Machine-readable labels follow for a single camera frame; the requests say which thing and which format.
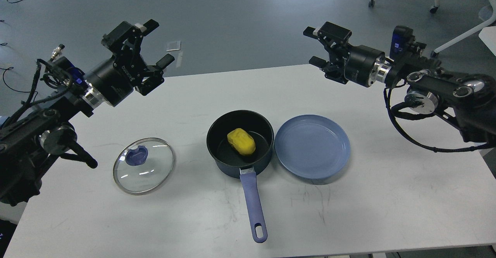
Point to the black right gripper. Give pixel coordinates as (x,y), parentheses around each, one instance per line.
(356,63)

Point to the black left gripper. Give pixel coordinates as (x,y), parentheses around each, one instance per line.
(125,70)

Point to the blue plate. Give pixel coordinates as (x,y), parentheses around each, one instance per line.
(312,147)

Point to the glass pot lid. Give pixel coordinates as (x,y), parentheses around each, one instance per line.
(143,166)

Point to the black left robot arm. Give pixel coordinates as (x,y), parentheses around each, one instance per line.
(39,132)

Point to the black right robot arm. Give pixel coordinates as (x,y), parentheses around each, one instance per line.
(417,87)

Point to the dark blue saucepan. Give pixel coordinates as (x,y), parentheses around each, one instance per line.
(244,167)

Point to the yellow potato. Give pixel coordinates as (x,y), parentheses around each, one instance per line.
(242,142)

